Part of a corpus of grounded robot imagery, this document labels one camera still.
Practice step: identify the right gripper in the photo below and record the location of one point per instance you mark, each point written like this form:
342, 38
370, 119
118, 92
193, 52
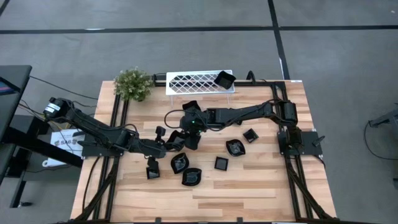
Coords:
193, 122

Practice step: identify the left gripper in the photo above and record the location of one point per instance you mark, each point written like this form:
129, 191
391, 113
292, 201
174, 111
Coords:
154, 148

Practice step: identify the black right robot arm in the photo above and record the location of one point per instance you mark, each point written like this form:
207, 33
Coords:
248, 113

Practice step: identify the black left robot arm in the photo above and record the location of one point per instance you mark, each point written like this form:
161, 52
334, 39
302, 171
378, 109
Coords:
93, 127

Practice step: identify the small black square plate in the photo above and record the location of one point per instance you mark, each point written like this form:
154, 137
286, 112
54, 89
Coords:
250, 135
221, 163
153, 174

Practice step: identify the artificial green potted plant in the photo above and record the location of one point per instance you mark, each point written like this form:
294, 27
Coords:
133, 84

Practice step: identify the black clamp lever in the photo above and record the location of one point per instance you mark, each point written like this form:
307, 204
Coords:
318, 140
85, 143

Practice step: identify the black table clamp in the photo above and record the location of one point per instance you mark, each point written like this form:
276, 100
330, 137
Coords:
158, 220
239, 220

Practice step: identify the white printed cardboard box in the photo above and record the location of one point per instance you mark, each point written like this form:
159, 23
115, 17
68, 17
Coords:
63, 141

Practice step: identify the black desk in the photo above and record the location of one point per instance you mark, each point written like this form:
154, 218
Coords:
15, 93

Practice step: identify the laptop screen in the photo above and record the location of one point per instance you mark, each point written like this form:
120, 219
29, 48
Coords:
4, 88

